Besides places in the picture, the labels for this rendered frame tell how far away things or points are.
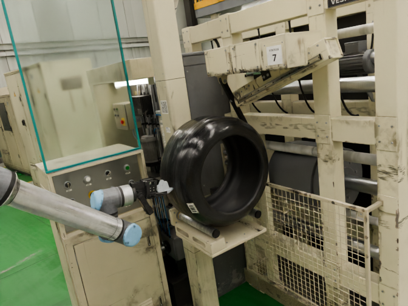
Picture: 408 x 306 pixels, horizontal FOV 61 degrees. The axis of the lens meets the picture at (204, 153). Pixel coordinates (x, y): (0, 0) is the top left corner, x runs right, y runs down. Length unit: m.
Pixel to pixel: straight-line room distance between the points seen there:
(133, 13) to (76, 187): 11.27
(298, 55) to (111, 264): 1.55
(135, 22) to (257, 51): 11.45
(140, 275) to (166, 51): 1.37
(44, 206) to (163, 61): 1.02
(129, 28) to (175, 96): 10.97
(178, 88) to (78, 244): 1.03
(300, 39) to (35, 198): 1.22
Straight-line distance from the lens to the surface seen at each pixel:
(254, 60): 1.71
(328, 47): 1.63
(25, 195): 1.20
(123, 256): 2.24
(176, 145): 1.66
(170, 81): 1.91
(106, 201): 1.49
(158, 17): 1.93
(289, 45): 1.58
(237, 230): 1.96
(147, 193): 1.56
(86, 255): 2.16
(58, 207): 1.25
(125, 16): 12.88
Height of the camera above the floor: 1.69
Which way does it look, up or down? 14 degrees down
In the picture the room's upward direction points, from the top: 8 degrees counter-clockwise
